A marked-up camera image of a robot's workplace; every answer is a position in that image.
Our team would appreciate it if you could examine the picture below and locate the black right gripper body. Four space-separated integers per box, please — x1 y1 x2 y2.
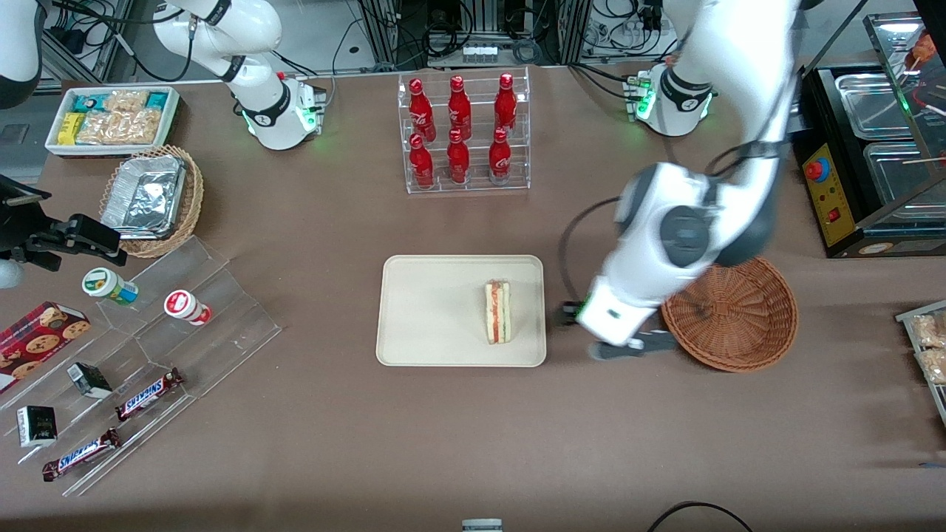
0 175 75 270

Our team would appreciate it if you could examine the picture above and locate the triangular sandwich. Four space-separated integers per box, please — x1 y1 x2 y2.
484 279 513 345

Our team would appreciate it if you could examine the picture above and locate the tan wicker basket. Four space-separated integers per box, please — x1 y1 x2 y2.
98 144 205 259

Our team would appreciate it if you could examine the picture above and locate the brown round wicker basket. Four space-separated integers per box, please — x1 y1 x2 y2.
661 256 800 372

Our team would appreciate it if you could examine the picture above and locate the cream rectangular tray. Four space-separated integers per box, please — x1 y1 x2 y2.
375 255 547 368

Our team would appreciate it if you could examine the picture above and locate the grey tray with snacks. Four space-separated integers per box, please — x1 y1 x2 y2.
896 299 946 426

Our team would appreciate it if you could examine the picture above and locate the green label yogurt cup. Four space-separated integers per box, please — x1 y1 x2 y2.
81 267 139 306

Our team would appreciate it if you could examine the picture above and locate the silver foil container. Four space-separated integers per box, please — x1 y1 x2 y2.
100 154 187 241

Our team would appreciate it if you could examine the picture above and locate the red label yogurt cup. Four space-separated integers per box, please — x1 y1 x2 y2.
163 290 213 327

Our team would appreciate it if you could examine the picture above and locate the clear cracker bag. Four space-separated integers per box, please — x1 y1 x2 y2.
103 90 150 116
76 109 162 146

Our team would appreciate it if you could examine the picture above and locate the red plaid cookie box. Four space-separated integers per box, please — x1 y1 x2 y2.
0 301 92 394

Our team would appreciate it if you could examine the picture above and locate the clear acrylic tiered display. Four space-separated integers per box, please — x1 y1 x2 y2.
0 235 283 497

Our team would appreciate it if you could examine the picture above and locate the brown snickers bar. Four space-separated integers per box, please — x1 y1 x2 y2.
41 427 123 482
115 367 185 423

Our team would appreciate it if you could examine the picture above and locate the white rectangular snack bin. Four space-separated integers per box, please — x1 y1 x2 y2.
44 86 182 158

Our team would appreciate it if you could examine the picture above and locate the small black white box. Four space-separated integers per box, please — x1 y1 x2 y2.
16 405 58 449

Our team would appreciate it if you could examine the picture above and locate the clear acrylic bottle rack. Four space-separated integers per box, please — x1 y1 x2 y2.
398 66 531 195

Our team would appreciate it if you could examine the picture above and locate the red cola bottle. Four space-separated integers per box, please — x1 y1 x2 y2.
489 128 512 185
409 133 435 190
446 129 471 185
448 75 472 140
408 78 437 143
494 72 517 134

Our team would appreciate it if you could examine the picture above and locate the black food warmer machine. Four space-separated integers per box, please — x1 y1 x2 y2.
789 11 946 259

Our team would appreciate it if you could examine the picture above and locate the clear pastry bag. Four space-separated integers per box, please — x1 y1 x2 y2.
911 313 946 349
916 349 946 385

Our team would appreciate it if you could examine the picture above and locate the steel warmer pan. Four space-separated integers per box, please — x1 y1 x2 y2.
863 140 946 222
835 72 917 141

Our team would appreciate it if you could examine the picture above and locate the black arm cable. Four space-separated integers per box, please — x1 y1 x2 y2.
557 137 784 305

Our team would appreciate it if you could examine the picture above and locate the black floor cable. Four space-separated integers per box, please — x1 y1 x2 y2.
648 501 755 532

